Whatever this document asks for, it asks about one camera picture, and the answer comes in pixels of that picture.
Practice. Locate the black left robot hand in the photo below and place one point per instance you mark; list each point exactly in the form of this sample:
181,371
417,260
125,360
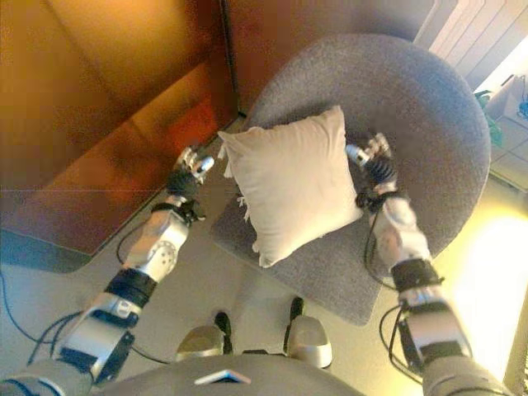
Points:
185,177

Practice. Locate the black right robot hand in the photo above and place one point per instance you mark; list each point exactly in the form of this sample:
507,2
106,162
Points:
379,163

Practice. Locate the white fringed cushion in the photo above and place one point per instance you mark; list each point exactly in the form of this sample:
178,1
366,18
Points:
293,181

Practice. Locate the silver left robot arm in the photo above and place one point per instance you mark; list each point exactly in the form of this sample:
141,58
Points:
123,297

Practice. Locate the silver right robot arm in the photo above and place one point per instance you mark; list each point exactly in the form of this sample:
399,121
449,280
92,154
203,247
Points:
416,288

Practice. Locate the grey fabric armchair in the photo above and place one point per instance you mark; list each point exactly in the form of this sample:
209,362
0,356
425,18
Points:
412,144

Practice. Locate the green potted plant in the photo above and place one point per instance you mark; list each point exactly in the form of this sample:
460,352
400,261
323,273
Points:
491,119

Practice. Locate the white bedside cabinet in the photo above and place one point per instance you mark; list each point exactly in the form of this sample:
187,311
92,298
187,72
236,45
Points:
509,136

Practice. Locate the silver left robot leg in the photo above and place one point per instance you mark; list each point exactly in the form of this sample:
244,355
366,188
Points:
204,340

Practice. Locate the silver robot leg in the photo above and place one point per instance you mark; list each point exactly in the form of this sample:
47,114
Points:
204,340
307,338

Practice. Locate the silver right robot leg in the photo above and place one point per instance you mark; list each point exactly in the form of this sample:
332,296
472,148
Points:
307,338

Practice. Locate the grey robot torso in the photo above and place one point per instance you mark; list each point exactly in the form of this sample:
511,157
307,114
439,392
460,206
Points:
231,377

